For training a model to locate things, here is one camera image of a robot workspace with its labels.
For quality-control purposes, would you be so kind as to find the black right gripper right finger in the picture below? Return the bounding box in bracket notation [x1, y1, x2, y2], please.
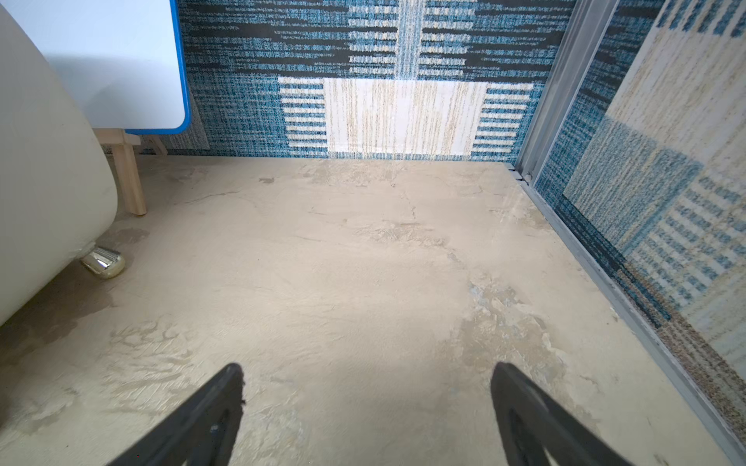
[491, 362, 629, 465]

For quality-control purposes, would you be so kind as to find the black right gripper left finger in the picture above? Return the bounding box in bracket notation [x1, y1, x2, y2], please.
[110, 363, 244, 465]

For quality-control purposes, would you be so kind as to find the white round drawer cabinet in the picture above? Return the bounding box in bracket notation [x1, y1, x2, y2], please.
[1, 10, 119, 322]

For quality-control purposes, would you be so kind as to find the blue framed whiteboard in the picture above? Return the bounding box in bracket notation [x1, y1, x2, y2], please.
[1, 0, 192, 135]

